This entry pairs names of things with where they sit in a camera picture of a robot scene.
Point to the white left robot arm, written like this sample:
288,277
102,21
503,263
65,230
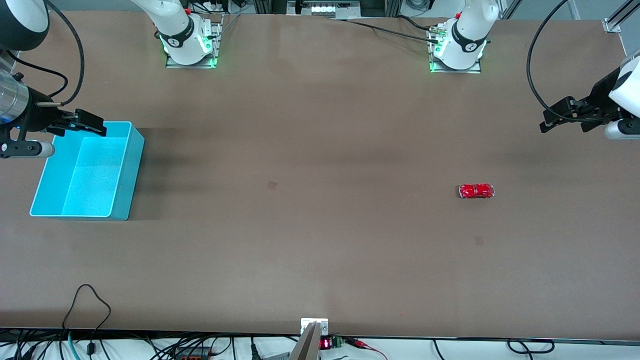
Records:
467,35

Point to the aluminium frame profile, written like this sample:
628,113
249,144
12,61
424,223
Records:
611,25

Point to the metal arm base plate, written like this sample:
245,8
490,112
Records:
434,64
218,37

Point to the lit electronics box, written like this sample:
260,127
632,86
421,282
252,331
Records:
325,8

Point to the grey metal mount bar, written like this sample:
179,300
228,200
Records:
306,347

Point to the red beetle toy car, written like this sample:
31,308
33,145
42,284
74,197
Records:
475,190

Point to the blue plastic storage box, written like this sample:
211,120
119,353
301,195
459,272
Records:
90,175

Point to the white mount bracket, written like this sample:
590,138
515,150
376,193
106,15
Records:
306,323

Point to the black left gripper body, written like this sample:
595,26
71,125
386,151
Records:
599,95

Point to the orange power strip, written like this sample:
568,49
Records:
192,354

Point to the red LED display module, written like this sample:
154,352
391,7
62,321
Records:
326,343

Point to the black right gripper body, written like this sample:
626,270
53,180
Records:
36,116

